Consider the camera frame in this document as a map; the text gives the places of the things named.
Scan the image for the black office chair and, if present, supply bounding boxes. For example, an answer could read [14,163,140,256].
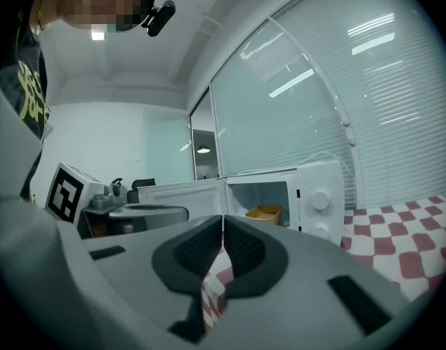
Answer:
[126,178,157,203]

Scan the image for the person's black printed shirt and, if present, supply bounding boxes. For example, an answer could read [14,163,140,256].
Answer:
[0,9,53,200]

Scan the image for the person's left hand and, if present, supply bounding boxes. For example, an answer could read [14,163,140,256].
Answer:
[93,219,137,238]

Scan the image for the white window blinds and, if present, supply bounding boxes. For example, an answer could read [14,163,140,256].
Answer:
[210,0,446,211]

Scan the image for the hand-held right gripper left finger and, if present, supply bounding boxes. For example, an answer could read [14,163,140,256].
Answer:
[0,74,224,350]

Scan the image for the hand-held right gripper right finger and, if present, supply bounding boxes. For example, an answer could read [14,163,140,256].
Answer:
[215,215,415,350]

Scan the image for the black head-worn camera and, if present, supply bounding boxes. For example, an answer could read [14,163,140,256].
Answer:
[141,0,177,38]

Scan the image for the yellow rectangular dish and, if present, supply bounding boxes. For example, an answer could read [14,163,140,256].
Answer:
[244,204,283,226]

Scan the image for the white microwave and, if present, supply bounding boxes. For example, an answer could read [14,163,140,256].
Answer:
[137,158,346,247]

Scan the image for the red white checkered tablecloth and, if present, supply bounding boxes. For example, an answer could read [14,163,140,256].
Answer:
[199,194,446,338]

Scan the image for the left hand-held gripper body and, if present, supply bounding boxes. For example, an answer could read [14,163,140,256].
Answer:
[44,161,124,239]

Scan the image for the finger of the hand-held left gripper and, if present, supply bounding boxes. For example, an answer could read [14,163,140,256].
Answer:
[109,203,189,233]

